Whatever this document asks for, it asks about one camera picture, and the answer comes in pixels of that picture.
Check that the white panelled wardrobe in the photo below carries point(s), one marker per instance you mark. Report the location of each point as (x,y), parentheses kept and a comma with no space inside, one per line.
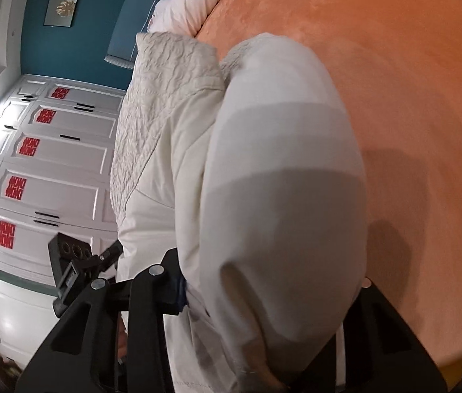
(57,139)

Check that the orange plush bedspread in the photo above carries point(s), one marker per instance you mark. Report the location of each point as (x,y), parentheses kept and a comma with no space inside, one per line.
(398,67)

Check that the blue upholstered headboard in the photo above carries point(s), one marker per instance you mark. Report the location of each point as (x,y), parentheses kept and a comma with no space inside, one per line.
(133,19)

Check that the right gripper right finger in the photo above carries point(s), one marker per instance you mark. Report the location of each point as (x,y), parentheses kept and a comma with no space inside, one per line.
(373,350)

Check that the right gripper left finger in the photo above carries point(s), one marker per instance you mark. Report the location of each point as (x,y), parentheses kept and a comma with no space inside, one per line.
(112,338)

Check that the white puffer jacket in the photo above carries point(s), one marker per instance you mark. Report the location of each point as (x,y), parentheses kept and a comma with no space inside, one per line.
(249,167)

